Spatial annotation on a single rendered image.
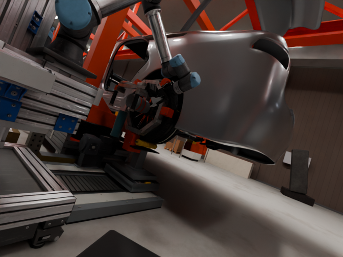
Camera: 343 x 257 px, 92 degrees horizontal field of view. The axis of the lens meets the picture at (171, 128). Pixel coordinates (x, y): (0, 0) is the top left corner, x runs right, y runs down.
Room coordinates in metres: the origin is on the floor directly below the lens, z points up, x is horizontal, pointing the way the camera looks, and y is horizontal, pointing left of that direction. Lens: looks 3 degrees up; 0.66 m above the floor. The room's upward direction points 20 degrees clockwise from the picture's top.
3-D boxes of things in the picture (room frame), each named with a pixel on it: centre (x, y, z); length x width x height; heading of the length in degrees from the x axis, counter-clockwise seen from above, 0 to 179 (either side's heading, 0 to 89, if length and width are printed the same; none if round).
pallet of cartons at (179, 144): (8.37, -0.53, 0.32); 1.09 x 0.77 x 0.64; 145
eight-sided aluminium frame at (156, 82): (1.63, 0.33, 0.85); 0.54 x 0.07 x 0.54; 50
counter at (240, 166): (8.94, -3.49, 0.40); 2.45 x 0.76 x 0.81; 55
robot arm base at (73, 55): (0.76, 0.57, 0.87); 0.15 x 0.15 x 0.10
